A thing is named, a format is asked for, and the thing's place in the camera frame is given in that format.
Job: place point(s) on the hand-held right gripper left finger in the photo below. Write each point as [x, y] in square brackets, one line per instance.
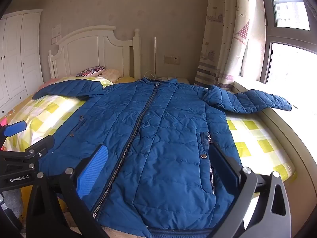
[91, 173]

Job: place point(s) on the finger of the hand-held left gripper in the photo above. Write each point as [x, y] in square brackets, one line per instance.
[15, 129]
[42, 145]

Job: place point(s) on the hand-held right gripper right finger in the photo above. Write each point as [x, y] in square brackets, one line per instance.
[223, 169]

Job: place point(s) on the blue puffer jacket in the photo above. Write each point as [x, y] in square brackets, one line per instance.
[161, 129]

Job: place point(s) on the pink blanket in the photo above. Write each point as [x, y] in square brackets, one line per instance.
[50, 81]

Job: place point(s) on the beige window ledge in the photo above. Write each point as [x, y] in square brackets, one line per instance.
[284, 129]

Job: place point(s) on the white wardrobe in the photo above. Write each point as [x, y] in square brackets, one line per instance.
[14, 54]

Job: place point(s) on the floral embroidered pillow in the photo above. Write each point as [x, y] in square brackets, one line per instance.
[90, 71]

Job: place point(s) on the white nightstand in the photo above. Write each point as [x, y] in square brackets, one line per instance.
[183, 80]

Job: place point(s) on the beige pink patterned pillow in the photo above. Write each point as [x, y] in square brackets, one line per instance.
[112, 74]

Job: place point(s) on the white wooden headboard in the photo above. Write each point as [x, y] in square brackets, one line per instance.
[86, 49]

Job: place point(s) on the white desk lamp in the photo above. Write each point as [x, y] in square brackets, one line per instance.
[155, 57]

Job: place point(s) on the sailboat printed curtain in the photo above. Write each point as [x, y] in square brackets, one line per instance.
[223, 29]

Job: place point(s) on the window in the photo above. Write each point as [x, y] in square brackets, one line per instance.
[292, 5]

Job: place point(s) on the wall switch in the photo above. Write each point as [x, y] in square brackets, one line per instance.
[56, 39]

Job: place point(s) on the paper wall notice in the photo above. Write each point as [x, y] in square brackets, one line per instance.
[56, 29]

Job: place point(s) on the wall socket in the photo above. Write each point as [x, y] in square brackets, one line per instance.
[171, 59]

